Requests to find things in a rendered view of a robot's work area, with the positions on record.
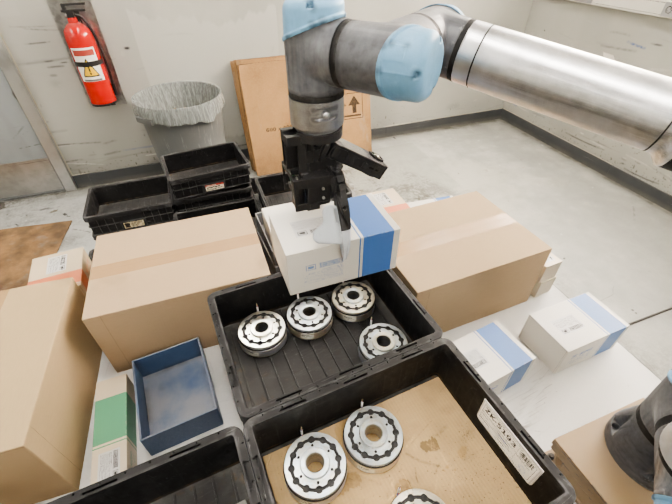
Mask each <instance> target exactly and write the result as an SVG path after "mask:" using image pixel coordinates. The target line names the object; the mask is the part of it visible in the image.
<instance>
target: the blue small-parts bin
mask: <svg viewBox="0 0 672 504"><path fill-rule="evenodd" d="M132 371H133V380H134V390H135V400H136V410H137V420H138V429H139V439H140V442H141V443H142V444H143V446H144V447H145V448H146V450H147V451H148V452H149V454H150V455H151V456H153V455H155V454H157V453H160V452H162V451H164V450H166V449H169V448H171V447H173V446H175V445H178V444H180V443H182V442H184V441H187V440H189V439H191V438H193V437H196V436H198V435H200V434H202V433H205V432H207V431H209V430H211V429H214V428H216V427H218V426H220V425H223V424H224V422H223V418H222V414H221V411H220V407H219V404H218V400H217V396H216V393H215V389H214V385H213V382H212V378H211V374H210V371H209V367H208V363H207V360H206V356H205V353H204V350H203V348H202V345H201V343H200V340H199V338H198V337H197V338H194V339H191V340H188V341H186V342H183V343H180V344H177V345H174V346H172V347H169V348H166V349H163V350H160V351H158V352H155V353H152V354H149V355H146V356H144V357H141V358H138V359H135V360H133V361H132Z"/></svg>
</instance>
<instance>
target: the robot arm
mask: <svg viewBox="0 0 672 504"><path fill-rule="evenodd" d="M345 17H346V12H345V4H344V0H285V1H284V3H283V6H282V18H283V37H282V42H284V50H285V61H286V73H287V84H288V99H289V110H290V121H291V125H292V127H286V128H280V133H281V142H282V151H283V161H281V163H282V172H283V181H284V190H290V189H291V191H292V199H293V201H292V203H293V204H294V206H295V210H296V212H300V211H305V210H307V211H311V210H316V209H320V205H323V204H328V203H330V200H333V201H334V205H326V206H325V207H324V208H323V210H322V216H323V223H322V224H321V225H320V226H319V227H318V228H317V229H315V230H314V232H313V240H314V241H315V242H316V243H318V244H340V250H341V255H342V260H345V259H347V256H348V253H349V249H350V240H351V230H350V229H351V221H350V208H349V202H348V197H347V193H346V183H345V176H344V173H343V171H342V168H343V164H344V165H347V166H349V167H351V168H354V169H356V170H358V171H361V172H363V173H364V174H366V175H368V176H370V177H375V178H377V179H379V180H380V179H381V177H382V176H383V174H384V173H385V171H386V170H387V168H388V166H387V165H386V164H385V163H384V162H383V161H384V160H383V158H382V157H380V156H379V155H378V154H376V153H374V152H372V151H367V150H365V149H363V148H361V147H359V146H357V145H355V144H353V143H351V142H349V141H346V140H344V139H342V138H341V137H342V135H343V123H344V89H345V90H350V91H355V92H359V93H364V94H369V95H374V96H379V97H384V98H386V99H388V100H391V101H397V102H399V101H407V102H414V103H419V102H422V101H424V100H426V99H427V98H428V97H429V96H430V95H431V93H432V90H433V88H435V86H436V84H437V81H438V79H439V77H441V78H443V79H446V80H449V81H452V82H454V83H457V84H460V85H463V86H465V87H468V88H471V89H474V90H477V91H479V92H482V93H485V94H488V95H490V96H493V97H496V98H499V99H501V100H504V101H507V102H510V103H513V104H515V105H518V106H521V107H524V108H526V109H529V110H532V111H535V112H537V113H540V114H543V115H546V116H548V117H551V118H554V119H557V120H560V121H562V122H565V123H568V124H571V125H573V126H576V127H579V128H582V129H584V130H587V131H590V132H593V133H595V134H598V135H601V136H604V137H607V138H609V139H612V140H615V141H618V142H620V143H623V144H626V145H629V146H631V147H634V148H637V149H640V150H643V151H645V152H648V153H649V154H650V155H651V158H652V162H653V164H654V165H655V166H658V167H660V168H663V169H666V170H668V171H671V172H672V78H671V77H668V76H664V75H661V74H658V73H654V72H651V71H648V70H644V69H641V68H638V67H634V66H631V65H627V64H624V63H621V62H617V61H614V60H611V59H607V58H604V57H601V56H597V55H594V54H591V53H587V52H584V51H581V50H577V49H574V48H571V47H567V46H564V45H561V44H557V43H554V42H551V41H547V40H544V39H540V38H537V37H534V36H530V35H527V34H524V33H520V32H517V31H514V30H510V29H507V28H504V27H500V26H497V25H494V24H490V23H487V22H484V21H480V20H476V19H473V18H471V17H467V16H465V15H464V14H463V13H462V11H461V10H460V9H459V8H457V7H456V6H454V5H451V4H443V3H437V4H431V5H428V6H426V7H424V8H422V9H420V10H419V11H416V12H414V13H411V14H408V15H405V16H402V17H399V18H397V19H394V20H391V21H389V22H372V21H362V20H354V19H350V18H345ZM285 170H286V172H287V174H288V176H289V178H290V181H289V182H288V183H286V176H285ZM604 436H605V442H606V445H607V448H608V450H609V452H610V454H611V456H612V457H613V459H614V460H615V462H616V463H617V464H618V466H619V467H620V468H621V469H622V470H623V471H624V472H625V473H626V474H627V475H628V476H629V477H630V478H632V479H633V480H634V481H635V482H637V483H638V484H640V485H641V486H643V487H644V488H646V489H648V490H650V491H652V492H653V495H652V497H651V498H652V500H653V501H654V504H672V369H671V370H669V371H668V373H667V376H666V377H665V378H664V379H663V380H662V381H661V382H660V383H659V384H658V385H657V387H656V388H655V389H654V390H653V391H652V392H651V393H650V394H649V395H648V396H647V397H646V398H645V399H644V400H643V401H642V402H641V403H640V404H639V405H635V406H632V407H629V408H625V409H622V410H620V411H618V412H617V413H615V414H614V415H613V416H612V417H611V418H610V419H609V421H608V422H607V424H606V426H605V431H604Z"/></svg>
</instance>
